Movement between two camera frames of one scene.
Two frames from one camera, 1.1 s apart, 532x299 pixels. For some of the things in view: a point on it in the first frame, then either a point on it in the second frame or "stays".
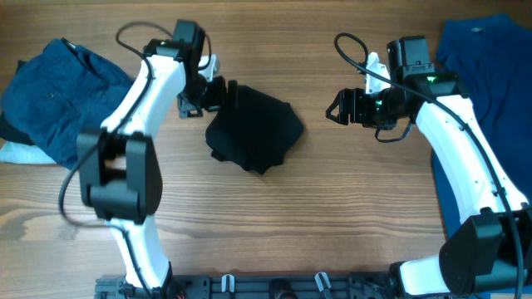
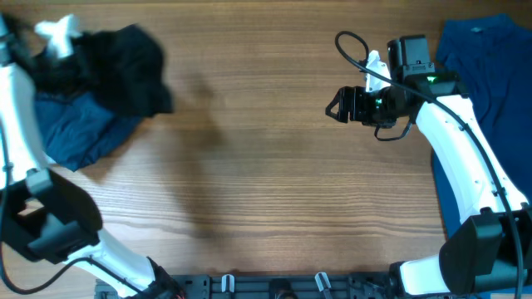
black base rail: (284, 286) stays
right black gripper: (356, 97) stays
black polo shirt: (253, 130) -> (122, 65)
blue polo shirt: (491, 56) stays
